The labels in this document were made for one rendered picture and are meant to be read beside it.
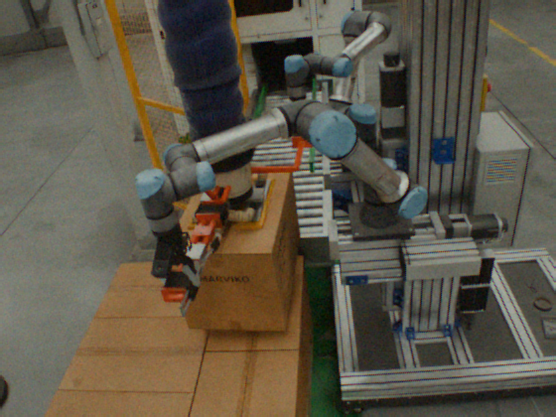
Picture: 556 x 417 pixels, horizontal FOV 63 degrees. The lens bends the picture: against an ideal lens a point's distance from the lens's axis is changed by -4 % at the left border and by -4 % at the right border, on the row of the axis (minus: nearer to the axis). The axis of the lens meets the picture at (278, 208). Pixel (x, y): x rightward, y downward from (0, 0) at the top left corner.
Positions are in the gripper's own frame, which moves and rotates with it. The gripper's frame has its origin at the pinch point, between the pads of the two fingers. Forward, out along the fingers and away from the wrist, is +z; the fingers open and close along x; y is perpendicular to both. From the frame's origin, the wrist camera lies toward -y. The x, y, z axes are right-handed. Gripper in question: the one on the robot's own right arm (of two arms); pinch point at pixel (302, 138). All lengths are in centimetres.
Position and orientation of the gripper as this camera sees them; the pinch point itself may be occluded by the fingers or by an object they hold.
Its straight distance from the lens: 202.0
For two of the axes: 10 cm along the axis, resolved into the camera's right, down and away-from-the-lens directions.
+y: -1.4, 5.6, -8.2
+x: 9.8, -0.3, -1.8
